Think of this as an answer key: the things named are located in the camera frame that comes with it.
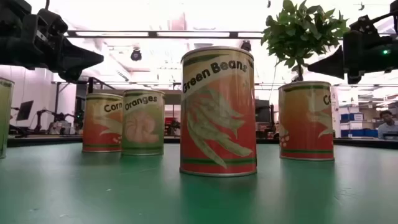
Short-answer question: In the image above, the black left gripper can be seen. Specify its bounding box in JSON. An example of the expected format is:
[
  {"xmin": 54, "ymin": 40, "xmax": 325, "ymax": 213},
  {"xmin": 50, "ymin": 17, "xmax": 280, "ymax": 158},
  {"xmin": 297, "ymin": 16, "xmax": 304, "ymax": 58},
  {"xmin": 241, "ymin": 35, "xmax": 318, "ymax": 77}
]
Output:
[{"xmin": 0, "ymin": 14, "xmax": 105, "ymax": 84}]

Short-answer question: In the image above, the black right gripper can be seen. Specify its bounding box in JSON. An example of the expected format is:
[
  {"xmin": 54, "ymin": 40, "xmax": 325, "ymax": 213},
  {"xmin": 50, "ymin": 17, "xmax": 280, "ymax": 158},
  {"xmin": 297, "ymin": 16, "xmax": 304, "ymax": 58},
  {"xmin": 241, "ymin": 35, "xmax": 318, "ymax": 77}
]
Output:
[{"xmin": 307, "ymin": 30, "xmax": 398, "ymax": 85}]

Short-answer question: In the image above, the Corn label tin can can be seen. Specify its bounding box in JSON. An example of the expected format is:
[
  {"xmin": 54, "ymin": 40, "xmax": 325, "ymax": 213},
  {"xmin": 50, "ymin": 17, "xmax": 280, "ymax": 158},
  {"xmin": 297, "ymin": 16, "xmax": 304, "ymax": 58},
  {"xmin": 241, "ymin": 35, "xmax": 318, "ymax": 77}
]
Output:
[
  {"xmin": 277, "ymin": 80, "xmax": 335, "ymax": 162},
  {"xmin": 81, "ymin": 92, "xmax": 124, "ymax": 154}
]

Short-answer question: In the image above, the Oranges label tin can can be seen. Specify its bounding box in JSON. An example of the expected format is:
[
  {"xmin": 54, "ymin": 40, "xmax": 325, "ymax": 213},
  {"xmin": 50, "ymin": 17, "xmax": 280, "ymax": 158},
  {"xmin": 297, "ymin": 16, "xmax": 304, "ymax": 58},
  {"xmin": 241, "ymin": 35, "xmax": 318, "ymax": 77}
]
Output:
[{"xmin": 121, "ymin": 89, "xmax": 166, "ymax": 156}]

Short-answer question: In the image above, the green leafy potted plant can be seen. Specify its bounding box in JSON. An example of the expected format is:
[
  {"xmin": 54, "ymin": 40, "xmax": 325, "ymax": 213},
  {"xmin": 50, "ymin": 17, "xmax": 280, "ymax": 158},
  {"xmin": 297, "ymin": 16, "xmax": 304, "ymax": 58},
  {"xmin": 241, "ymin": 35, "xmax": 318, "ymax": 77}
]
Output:
[{"xmin": 260, "ymin": 0, "xmax": 351, "ymax": 82}]

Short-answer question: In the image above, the black monitor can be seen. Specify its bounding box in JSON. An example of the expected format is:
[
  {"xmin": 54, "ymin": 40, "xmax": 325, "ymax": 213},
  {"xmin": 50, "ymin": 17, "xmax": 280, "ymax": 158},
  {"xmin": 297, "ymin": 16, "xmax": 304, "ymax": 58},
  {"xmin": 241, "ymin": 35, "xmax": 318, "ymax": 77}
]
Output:
[
  {"xmin": 16, "ymin": 100, "xmax": 34, "ymax": 121},
  {"xmin": 254, "ymin": 99, "xmax": 271, "ymax": 124}
]

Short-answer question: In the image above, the blue storage bin rack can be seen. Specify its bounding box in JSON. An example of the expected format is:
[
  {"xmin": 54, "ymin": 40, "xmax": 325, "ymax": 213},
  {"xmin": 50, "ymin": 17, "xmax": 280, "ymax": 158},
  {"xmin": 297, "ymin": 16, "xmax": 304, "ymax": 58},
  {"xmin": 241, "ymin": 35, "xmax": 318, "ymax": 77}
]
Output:
[{"xmin": 340, "ymin": 111, "xmax": 379, "ymax": 138}]

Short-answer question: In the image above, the person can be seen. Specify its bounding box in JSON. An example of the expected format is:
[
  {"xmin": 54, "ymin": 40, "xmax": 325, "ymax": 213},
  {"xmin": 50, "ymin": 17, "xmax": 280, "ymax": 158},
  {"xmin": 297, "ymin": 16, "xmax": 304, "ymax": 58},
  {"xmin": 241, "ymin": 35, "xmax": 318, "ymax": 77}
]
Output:
[{"xmin": 377, "ymin": 110, "xmax": 398, "ymax": 140}]

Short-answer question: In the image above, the overhead light bar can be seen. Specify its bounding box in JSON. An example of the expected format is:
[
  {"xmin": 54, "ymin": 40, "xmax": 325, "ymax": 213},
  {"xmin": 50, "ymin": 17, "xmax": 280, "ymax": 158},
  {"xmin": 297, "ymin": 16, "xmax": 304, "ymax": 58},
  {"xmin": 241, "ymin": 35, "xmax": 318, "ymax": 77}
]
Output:
[{"xmin": 65, "ymin": 29, "xmax": 265, "ymax": 40}]

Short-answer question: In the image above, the Green Beans label tin can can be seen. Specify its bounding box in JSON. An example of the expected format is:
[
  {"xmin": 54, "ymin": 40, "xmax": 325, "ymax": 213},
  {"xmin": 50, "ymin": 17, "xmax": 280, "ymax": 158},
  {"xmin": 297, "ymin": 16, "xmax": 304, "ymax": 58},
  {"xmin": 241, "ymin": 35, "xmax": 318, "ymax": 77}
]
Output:
[{"xmin": 179, "ymin": 45, "xmax": 258, "ymax": 177}]

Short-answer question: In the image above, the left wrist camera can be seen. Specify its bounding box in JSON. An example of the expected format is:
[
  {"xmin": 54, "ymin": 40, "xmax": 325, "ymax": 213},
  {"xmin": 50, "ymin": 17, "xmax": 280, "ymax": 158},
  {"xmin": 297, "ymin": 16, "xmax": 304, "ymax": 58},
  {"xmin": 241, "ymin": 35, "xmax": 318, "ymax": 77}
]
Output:
[{"xmin": 36, "ymin": 8, "xmax": 68, "ymax": 37}]

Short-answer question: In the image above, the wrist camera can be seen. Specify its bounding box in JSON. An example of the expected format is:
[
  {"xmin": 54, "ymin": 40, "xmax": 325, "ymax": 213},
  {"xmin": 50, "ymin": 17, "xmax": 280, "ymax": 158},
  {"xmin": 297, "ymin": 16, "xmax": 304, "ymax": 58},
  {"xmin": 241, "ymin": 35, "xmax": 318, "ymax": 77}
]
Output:
[
  {"xmin": 36, "ymin": 8, "xmax": 68, "ymax": 37},
  {"xmin": 349, "ymin": 14, "xmax": 384, "ymax": 35}
]

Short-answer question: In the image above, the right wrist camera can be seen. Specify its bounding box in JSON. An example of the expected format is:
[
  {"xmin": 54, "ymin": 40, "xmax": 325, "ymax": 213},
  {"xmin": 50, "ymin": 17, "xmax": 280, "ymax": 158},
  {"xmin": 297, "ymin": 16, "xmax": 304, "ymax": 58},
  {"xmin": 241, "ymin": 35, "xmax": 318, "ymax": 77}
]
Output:
[{"xmin": 349, "ymin": 14, "xmax": 384, "ymax": 35}]

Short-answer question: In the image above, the black table frame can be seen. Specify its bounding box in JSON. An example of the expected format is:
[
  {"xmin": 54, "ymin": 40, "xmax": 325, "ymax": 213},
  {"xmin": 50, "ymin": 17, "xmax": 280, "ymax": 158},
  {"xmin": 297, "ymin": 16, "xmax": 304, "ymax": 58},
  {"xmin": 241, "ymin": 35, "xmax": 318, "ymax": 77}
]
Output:
[{"xmin": 6, "ymin": 135, "xmax": 398, "ymax": 149}]

